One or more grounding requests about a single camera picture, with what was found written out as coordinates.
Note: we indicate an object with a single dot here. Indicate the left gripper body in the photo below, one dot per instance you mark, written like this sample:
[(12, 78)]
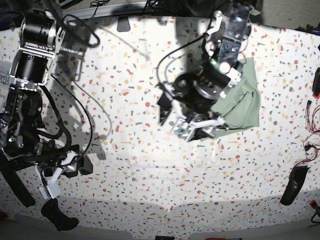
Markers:
[(190, 105)]

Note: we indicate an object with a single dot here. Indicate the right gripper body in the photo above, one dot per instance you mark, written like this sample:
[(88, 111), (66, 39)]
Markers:
[(50, 174)]

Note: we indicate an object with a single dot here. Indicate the light green T-shirt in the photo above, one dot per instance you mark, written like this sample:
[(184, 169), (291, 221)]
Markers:
[(241, 106)]

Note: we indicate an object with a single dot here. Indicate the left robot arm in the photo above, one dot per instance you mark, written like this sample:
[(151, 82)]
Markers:
[(219, 97)]

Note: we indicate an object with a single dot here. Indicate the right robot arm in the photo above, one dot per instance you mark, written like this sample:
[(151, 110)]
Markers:
[(22, 138)]

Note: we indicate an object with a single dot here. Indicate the black TV remote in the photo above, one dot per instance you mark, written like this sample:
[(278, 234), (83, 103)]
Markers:
[(17, 164)]

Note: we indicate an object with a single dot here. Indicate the long black bar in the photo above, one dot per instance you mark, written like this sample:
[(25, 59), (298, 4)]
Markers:
[(15, 183)]

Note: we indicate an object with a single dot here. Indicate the small black box bottom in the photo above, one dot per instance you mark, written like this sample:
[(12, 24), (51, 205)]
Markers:
[(162, 237)]

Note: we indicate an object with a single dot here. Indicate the clear plastic parts box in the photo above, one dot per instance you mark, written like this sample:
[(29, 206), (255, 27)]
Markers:
[(5, 81)]

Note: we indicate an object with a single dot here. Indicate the red black device right edge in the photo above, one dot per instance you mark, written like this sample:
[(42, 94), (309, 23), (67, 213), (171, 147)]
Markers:
[(316, 84)]

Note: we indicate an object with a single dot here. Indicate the red clip lower right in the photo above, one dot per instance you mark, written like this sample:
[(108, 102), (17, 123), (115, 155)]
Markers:
[(313, 203)]

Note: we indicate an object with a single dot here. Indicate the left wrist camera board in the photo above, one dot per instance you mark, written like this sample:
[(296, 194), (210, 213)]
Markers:
[(183, 130)]

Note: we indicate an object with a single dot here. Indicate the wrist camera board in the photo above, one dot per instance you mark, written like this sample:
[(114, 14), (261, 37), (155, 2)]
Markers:
[(50, 191), (183, 130)]

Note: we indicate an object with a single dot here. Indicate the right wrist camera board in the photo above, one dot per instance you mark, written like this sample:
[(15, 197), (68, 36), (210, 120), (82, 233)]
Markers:
[(50, 191)]

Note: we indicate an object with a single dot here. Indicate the black camera stand base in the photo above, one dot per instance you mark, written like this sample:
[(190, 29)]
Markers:
[(123, 24)]

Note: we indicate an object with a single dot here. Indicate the red handled screwdriver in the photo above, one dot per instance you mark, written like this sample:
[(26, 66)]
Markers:
[(222, 238)]

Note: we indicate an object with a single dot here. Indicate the black curved handle right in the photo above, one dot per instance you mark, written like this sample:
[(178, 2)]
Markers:
[(296, 180)]

